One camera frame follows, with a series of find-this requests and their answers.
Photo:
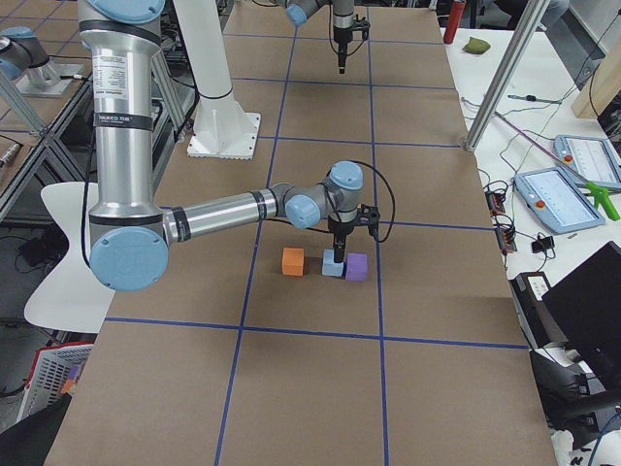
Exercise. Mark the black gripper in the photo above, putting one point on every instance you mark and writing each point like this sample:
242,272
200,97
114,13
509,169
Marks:
338,227
342,39

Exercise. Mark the light blue foam block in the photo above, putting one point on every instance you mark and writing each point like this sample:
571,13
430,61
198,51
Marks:
331,268

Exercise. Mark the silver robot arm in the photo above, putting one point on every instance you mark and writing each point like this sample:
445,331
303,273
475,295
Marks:
130,235
341,22

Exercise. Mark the purple foam block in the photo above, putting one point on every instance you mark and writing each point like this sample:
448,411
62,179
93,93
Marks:
356,267

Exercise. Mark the orange foam block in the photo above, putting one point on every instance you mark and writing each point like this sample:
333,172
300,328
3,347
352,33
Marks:
293,262

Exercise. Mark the red water bottle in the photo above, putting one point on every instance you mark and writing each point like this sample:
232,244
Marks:
454,19

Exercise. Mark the green bean bag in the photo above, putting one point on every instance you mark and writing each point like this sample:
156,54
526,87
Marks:
476,46

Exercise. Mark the orange circuit board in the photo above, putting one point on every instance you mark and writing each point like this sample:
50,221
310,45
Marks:
503,224

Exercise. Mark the near teach pendant tablet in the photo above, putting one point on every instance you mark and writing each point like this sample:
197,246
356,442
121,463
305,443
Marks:
556,201

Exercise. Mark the teach pendant tablet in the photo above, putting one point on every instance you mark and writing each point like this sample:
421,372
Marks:
556,201
588,159

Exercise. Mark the far teach pendant tablet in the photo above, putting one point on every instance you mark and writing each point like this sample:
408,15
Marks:
588,159

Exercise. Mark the white chair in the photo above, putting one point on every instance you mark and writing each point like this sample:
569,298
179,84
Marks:
69,298

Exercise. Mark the white perforated basket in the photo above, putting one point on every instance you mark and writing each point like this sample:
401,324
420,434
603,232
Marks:
50,370

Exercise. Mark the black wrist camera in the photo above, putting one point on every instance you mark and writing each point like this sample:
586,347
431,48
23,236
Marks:
369,217
362,25

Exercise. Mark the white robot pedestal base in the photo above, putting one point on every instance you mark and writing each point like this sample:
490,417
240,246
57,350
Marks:
221,128

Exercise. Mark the aluminium frame post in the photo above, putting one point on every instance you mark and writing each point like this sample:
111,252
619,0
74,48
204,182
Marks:
520,39

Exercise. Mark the green strap smartwatch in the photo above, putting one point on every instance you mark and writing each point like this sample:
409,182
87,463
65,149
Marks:
535,99

